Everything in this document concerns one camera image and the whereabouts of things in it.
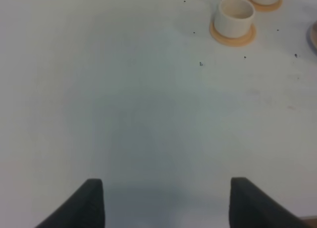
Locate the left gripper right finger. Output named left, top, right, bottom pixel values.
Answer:
left=229, top=177, right=309, bottom=228

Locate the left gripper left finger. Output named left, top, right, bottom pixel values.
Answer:
left=37, top=178, right=106, bottom=228

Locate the beige round teapot saucer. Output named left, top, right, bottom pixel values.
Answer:
left=307, top=21, right=317, bottom=51

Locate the near orange cup coaster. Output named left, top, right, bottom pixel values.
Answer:
left=209, top=23, right=257, bottom=47

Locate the orange cup coaster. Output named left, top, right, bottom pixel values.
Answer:
left=248, top=0, right=283, bottom=12
left=209, top=23, right=257, bottom=47

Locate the near white teacup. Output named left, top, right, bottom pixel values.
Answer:
left=213, top=0, right=255, bottom=39

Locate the far orange cup coaster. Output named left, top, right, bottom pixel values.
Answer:
left=248, top=0, right=283, bottom=12

